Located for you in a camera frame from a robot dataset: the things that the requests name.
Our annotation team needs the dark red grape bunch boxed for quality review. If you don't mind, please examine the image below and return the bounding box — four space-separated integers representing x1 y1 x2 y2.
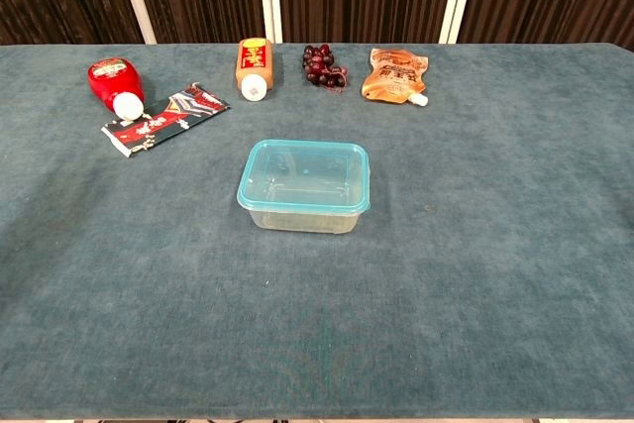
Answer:
301 44 350 94

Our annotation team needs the tan sauce bottle white cap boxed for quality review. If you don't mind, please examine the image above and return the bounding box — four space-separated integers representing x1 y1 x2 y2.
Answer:
235 37 274 103

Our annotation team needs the orange spout sauce pouch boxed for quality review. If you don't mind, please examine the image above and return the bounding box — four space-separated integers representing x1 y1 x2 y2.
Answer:
361 48 430 108

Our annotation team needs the teal velvet tablecloth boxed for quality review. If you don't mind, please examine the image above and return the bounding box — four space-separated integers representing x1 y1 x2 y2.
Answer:
0 43 634 419

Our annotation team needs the teal rimmed clear plastic lid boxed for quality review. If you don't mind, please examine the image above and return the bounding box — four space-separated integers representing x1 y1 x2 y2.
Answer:
236 139 371 212

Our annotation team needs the black red snack packet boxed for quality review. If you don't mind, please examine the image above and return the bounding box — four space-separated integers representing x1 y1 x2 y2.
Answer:
100 81 231 159

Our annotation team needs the clear plastic container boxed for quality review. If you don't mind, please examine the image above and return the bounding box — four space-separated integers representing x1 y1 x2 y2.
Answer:
239 143 370 235

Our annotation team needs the red ketchup squeeze bottle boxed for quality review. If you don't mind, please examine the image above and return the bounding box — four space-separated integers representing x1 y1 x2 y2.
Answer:
86 56 146 121

